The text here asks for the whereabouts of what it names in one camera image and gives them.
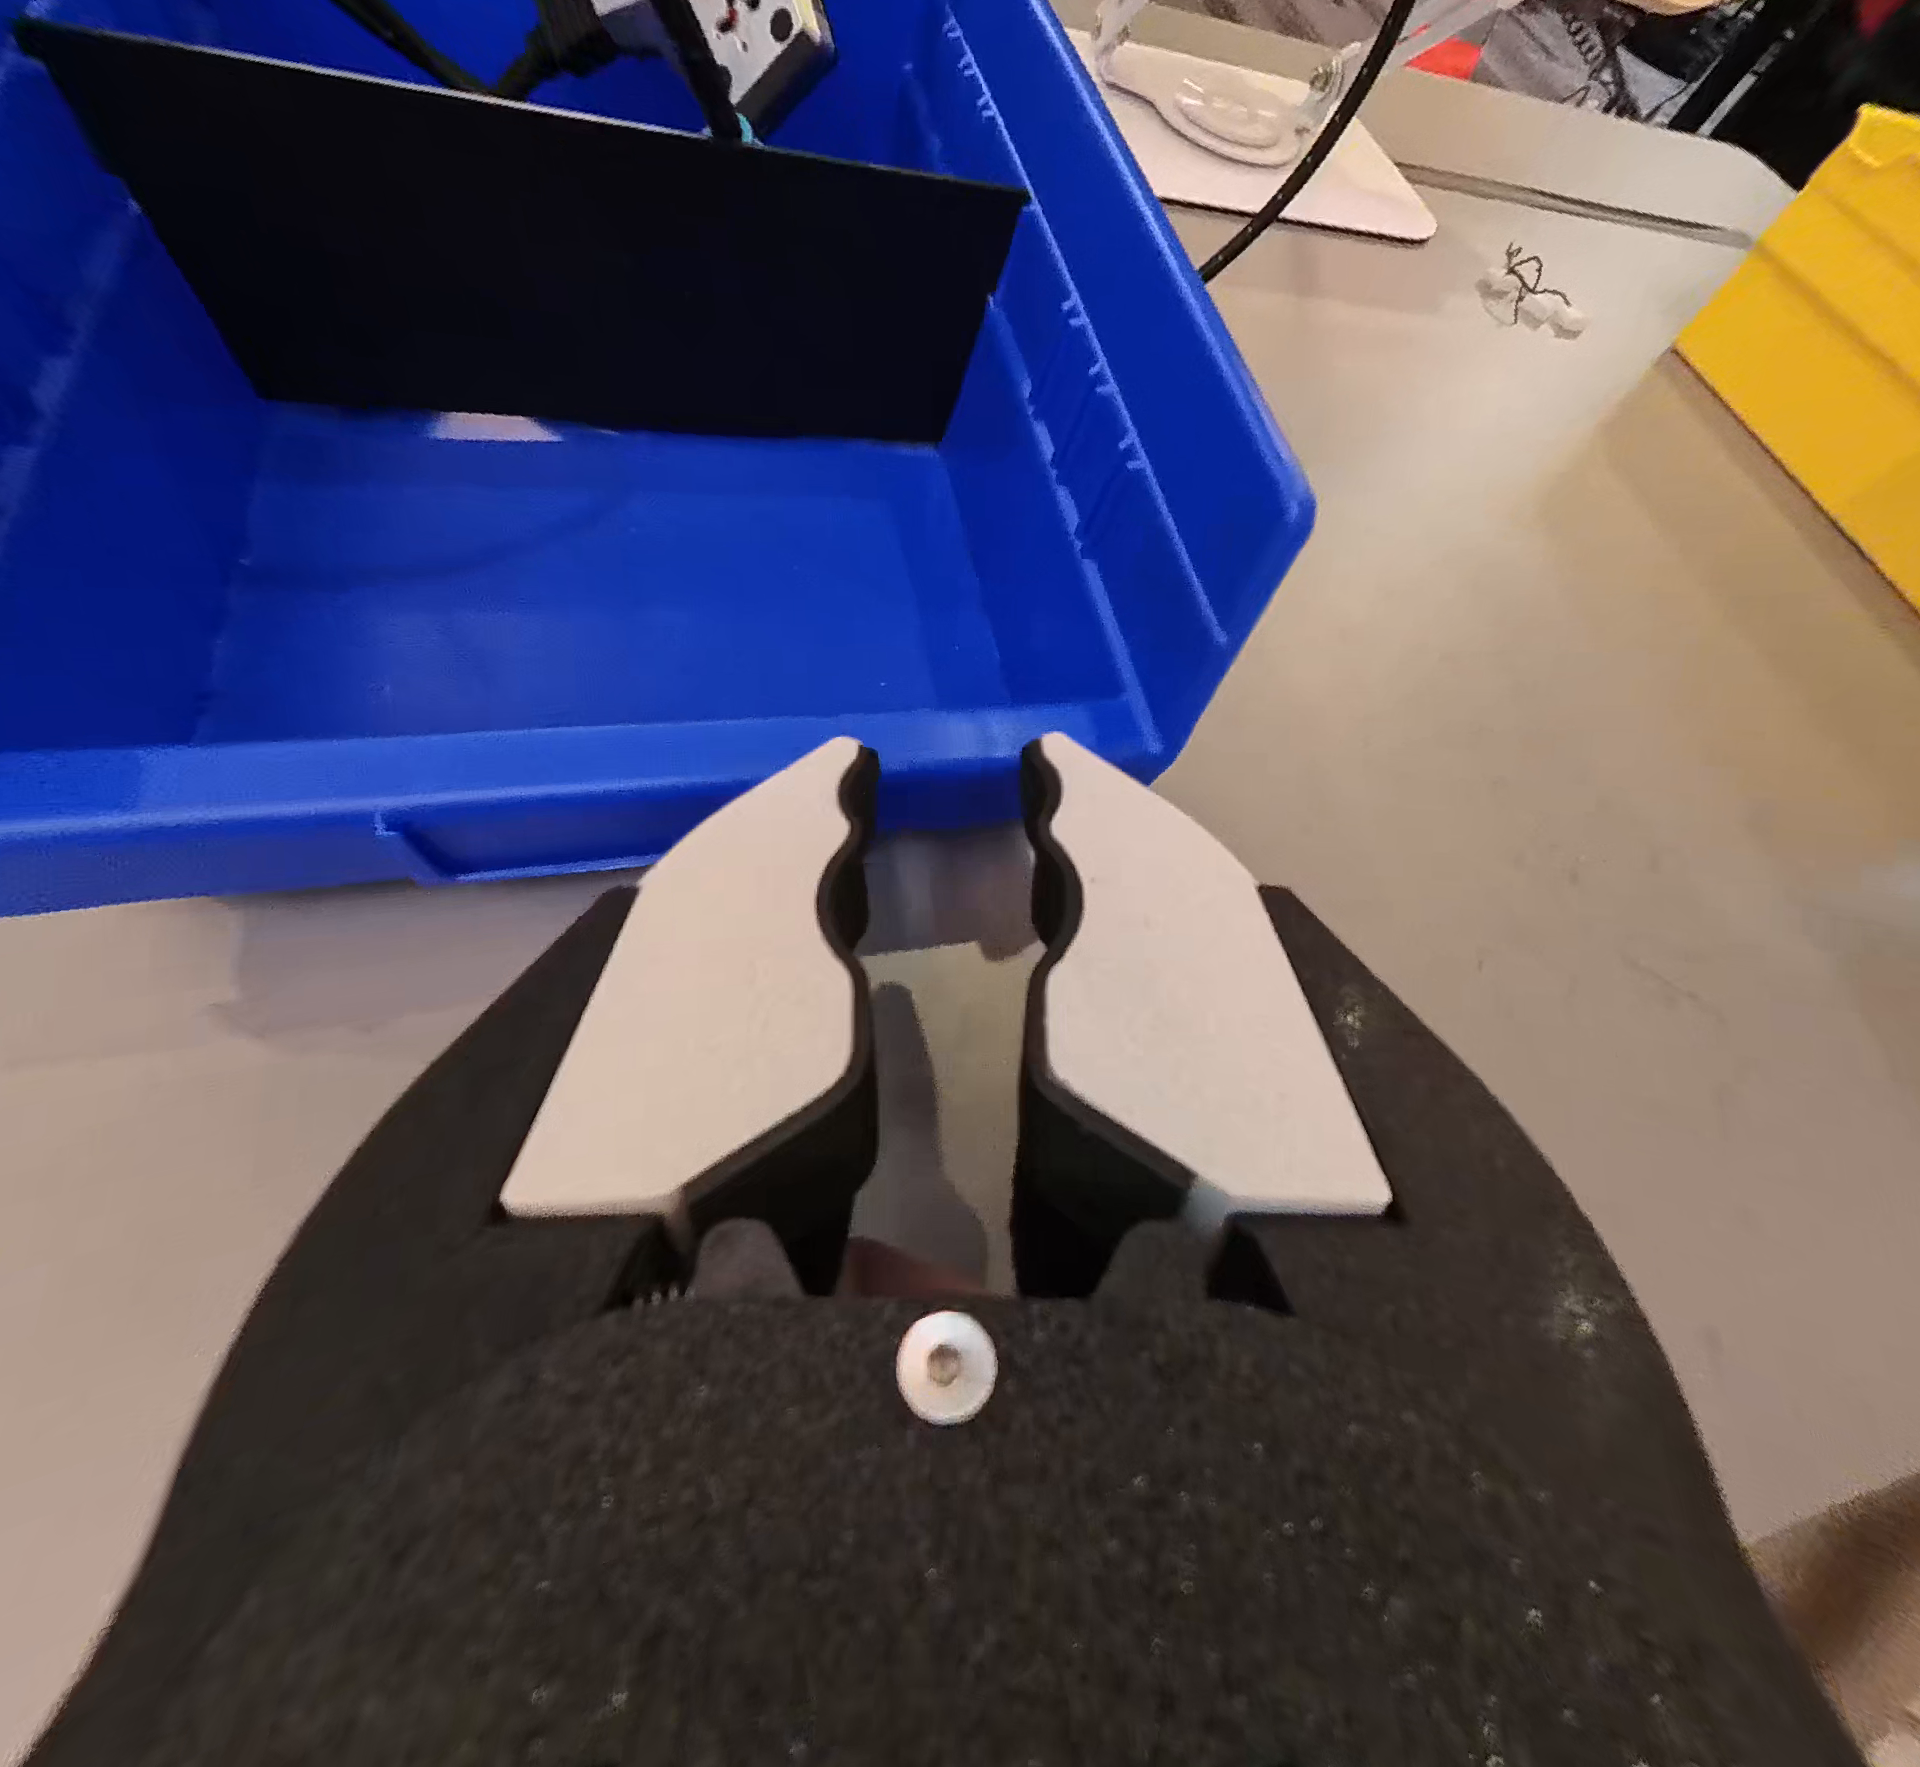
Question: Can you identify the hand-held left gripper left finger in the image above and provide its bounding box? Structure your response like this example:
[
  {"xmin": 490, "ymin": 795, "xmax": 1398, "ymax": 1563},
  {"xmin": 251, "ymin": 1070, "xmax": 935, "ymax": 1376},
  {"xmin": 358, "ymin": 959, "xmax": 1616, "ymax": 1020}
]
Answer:
[{"xmin": 496, "ymin": 734, "xmax": 881, "ymax": 1298}]

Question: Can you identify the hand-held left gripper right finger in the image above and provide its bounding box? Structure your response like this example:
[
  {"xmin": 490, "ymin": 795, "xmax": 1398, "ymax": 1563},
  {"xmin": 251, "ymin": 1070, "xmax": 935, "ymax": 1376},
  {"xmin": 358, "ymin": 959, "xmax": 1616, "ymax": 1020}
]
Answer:
[{"xmin": 1014, "ymin": 728, "xmax": 1396, "ymax": 1298}]

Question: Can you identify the blue plastic bin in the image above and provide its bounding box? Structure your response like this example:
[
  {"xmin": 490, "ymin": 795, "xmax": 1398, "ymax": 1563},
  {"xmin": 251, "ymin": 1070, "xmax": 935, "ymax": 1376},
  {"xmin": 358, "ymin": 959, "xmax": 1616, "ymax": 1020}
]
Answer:
[{"xmin": 0, "ymin": 0, "xmax": 1320, "ymax": 916}]

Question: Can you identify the yellow plastic bin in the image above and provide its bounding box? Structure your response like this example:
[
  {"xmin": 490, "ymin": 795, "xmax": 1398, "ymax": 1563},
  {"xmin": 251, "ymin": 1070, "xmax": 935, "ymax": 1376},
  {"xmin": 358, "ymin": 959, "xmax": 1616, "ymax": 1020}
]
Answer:
[{"xmin": 1671, "ymin": 101, "xmax": 1920, "ymax": 616}]

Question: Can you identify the grey desk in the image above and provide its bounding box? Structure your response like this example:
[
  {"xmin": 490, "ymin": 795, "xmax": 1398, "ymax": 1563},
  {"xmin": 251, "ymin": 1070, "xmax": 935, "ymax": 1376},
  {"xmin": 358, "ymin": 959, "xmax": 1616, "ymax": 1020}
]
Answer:
[{"xmin": 0, "ymin": 0, "xmax": 1920, "ymax": 1767}]

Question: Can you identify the small white clip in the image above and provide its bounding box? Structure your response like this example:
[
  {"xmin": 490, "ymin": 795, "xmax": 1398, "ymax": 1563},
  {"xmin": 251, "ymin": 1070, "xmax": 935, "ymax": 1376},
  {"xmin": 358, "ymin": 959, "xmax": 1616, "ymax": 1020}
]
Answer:
[{"xmin": 1476, "ymin": 240, "xmax": 1589, "ymax": 343}]

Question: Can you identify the white tablet stand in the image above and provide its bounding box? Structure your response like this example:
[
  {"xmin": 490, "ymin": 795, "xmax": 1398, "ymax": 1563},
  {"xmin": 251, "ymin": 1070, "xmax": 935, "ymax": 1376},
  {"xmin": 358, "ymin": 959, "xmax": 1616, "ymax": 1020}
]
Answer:
[{"xmin": 1092, "ymin": 0, "xmax": 1539, "ymax": 166}]

